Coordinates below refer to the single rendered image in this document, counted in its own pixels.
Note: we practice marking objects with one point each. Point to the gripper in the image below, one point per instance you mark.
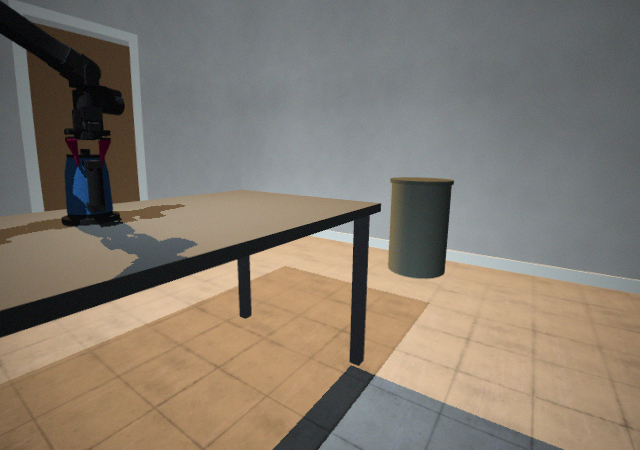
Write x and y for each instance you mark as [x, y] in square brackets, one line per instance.
[81, 134]

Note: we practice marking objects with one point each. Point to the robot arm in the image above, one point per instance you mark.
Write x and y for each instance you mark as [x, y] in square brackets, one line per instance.
[62, 58]

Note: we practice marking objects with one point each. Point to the dark grey round disk with central stud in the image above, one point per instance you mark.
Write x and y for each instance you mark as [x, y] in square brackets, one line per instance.
[91, 221]

